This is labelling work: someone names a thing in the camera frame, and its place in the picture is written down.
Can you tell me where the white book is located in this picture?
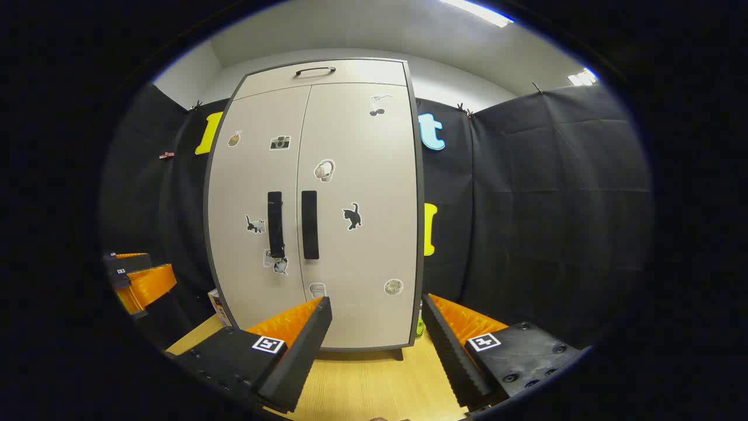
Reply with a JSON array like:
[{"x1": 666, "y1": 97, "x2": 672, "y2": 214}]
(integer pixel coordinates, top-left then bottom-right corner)
[{"x1": 208, "y1": 288, "x2": 233, "y2": 328}]

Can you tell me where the cabinet door with camera sticker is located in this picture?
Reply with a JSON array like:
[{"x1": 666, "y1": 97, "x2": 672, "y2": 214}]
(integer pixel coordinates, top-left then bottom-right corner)
[{"x1": 207, "y1": 86, "x2": 311, "y2": 331}]

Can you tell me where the black backdrop cloth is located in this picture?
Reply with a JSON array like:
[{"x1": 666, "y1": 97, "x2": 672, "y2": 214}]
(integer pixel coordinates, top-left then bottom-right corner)
[{"x1": 99, "y1": 82, "x2": 652, "y2": 351}]

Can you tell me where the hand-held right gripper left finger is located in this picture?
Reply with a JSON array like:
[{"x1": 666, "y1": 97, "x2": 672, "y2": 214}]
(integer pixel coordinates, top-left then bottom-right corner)
[{"x1": 165, "y1": 296, "x2": 334, "y2": 415}]

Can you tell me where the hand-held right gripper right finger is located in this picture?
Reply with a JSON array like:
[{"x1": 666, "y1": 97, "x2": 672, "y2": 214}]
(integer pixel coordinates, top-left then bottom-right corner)
[{"x1": 422, "y1": 294, "x2": 585, "y2": 411}]

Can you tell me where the beige double-door shoe cabinet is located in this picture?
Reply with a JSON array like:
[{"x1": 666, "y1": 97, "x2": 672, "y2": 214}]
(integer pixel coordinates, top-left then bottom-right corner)
[{"x1": 203, "y1": 57, "x2": 425, "y2": 353}]

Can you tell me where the long ceiling light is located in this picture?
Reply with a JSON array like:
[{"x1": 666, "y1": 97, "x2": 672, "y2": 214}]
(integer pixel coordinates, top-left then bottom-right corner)
[{"x1": 438, "y1": 0, "x2": 515, "y2": 29}]

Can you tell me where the cabinet door with cat sticker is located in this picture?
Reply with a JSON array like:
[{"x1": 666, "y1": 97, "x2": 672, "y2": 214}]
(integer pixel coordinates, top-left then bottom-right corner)
[{"x1": 296, "y1": 82, "x2": 420, "y2": 350}]

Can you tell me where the short ceiling light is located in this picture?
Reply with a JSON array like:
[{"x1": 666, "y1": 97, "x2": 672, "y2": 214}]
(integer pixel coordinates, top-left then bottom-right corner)
[{"x1": 567, "y1": 67, "x2": 600, "y2": 87}]

